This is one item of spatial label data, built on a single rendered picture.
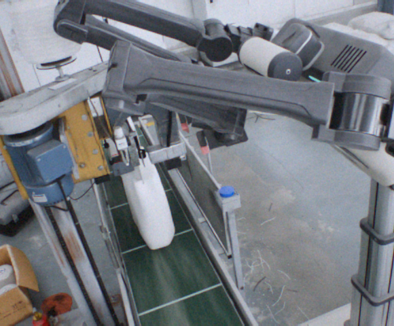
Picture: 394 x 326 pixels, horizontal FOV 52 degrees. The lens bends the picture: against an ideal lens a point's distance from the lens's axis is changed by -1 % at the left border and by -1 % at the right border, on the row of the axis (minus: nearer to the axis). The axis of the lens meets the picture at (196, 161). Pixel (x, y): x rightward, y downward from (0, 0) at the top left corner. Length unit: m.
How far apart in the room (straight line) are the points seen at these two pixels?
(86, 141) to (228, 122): 0.70
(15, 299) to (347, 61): 2.18
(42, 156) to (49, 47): 0.30
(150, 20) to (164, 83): 0.47
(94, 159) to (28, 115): 0.39
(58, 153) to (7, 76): 0.36
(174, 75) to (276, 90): 0.15
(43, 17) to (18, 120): 0.29
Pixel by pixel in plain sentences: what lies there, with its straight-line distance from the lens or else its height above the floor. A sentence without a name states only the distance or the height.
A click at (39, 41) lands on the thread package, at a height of 1.59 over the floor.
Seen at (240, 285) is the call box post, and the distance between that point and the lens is 2.01.
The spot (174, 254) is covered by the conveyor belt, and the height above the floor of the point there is 0.38.
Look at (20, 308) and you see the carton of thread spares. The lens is 2.62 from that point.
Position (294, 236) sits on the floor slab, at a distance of 2.68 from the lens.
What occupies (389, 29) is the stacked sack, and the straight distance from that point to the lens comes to 4.44.
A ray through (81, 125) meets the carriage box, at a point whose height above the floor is 1.24.
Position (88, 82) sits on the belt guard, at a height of 1.41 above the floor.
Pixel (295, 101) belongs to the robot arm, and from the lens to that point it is 0.61.
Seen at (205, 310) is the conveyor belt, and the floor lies 0.38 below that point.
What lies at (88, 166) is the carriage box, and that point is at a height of 1.08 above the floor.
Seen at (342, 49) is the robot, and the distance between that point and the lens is 0.87.
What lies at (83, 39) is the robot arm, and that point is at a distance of 1.05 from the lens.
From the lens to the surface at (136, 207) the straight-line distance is 1.99.
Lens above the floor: 1.82
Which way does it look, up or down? 31 degrees down
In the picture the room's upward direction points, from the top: 10 degrees counter-clockwise
